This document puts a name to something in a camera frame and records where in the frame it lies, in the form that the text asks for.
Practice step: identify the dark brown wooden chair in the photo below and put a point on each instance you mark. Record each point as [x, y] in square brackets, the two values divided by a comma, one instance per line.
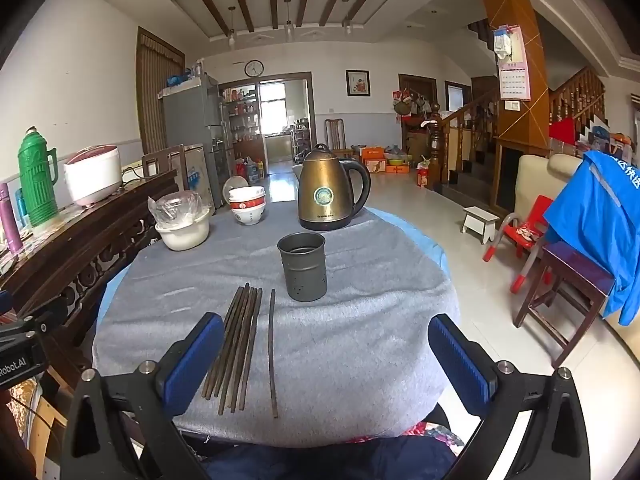
[155, 162]

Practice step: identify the kitchen shelf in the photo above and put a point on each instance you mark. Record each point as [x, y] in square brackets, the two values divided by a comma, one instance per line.
[242, 120]

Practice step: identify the brown wooden door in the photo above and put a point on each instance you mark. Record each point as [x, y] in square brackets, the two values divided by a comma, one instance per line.
[155, 95]

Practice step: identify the purple bottle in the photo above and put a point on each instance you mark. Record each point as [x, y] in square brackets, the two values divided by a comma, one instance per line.
[10, 220]

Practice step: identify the round wall clock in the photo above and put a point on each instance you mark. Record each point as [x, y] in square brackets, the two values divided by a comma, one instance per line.
[254, 68]

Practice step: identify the dark blue clothing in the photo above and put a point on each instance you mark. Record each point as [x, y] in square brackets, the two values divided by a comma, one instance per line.
[325, 460]

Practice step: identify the blue jacket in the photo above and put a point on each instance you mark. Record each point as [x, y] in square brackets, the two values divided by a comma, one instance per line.
[595, 200]

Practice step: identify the white plastic basin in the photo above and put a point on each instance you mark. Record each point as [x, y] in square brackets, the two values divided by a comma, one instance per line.
[182, 237]

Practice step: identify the white electric fan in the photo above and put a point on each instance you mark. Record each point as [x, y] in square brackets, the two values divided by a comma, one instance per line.
[235, 185]

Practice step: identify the white step stool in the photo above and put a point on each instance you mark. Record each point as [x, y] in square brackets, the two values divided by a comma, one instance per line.
[480, 220]

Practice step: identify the brass electric kettle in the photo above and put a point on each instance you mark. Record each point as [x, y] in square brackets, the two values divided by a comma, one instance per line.
[325, 195]

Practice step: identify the blue water jug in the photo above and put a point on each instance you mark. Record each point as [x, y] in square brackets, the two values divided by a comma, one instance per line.
[254, 171]

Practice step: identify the red plastic child chair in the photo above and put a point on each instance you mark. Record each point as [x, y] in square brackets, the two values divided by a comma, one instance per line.
[530, 220]

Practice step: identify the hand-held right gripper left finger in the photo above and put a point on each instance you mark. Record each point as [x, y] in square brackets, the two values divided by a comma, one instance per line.
[192, 360]

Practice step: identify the white bowl red emblem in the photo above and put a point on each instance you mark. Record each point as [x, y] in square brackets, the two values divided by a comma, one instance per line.
[248, 216]

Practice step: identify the grey refrigerator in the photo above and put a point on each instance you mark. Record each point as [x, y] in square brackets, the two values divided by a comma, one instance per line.
[192, 115]

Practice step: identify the tall-backed wooden chair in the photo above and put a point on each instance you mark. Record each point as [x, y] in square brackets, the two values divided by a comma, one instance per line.
[335, 132]

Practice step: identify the white rice cooker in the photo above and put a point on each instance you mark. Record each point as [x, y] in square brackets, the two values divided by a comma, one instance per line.
[95, 175]

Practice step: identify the wooden stair railing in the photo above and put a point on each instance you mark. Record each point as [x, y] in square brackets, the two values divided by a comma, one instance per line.
[580, 92]

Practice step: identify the light blue table cover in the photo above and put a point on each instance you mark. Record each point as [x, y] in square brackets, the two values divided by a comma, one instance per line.
[425, 245]

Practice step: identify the orange cardboard box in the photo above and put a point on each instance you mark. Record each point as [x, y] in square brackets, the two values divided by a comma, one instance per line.
[375, 157]

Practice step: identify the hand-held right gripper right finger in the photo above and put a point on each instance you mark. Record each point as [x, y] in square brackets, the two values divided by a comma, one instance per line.
[460, 360]

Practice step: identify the dark wooden stool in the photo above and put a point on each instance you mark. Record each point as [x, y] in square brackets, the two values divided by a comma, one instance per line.
[575, 265]

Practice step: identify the framed picture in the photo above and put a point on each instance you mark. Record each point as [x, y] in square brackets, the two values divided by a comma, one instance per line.
[358, 83]

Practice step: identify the grey metal chopstick holder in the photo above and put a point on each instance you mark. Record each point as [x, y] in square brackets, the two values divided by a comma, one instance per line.
[302, 270]

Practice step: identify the clear plastic bag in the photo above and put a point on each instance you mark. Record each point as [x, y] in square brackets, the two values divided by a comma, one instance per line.
[172, 207]

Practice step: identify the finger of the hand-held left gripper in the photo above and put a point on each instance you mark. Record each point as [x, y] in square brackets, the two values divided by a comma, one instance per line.
[50, 316]

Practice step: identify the cream sofa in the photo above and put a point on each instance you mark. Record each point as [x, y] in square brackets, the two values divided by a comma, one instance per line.
[537, 180]

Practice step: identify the white chest freezer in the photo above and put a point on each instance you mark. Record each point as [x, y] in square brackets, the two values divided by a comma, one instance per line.
[200, 175]

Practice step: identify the white bowl red band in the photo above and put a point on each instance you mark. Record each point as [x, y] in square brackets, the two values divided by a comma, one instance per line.
[247, 203]

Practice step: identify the orange wooden pillar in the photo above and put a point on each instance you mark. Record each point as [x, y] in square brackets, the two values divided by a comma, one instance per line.
[505, 0]

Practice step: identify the bundle of dark chopsticks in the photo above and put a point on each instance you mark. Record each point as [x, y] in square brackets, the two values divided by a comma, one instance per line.
[237, 340]

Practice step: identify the ceiling pendant light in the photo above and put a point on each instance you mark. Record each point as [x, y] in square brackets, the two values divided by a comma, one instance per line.
[347, 22]
[288, 27]
[231, 35]

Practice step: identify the pink wall calendar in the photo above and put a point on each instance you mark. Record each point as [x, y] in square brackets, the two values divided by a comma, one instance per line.
[515, 75]

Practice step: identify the green thermos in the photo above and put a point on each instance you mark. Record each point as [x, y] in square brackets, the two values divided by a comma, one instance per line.
[36, 180]

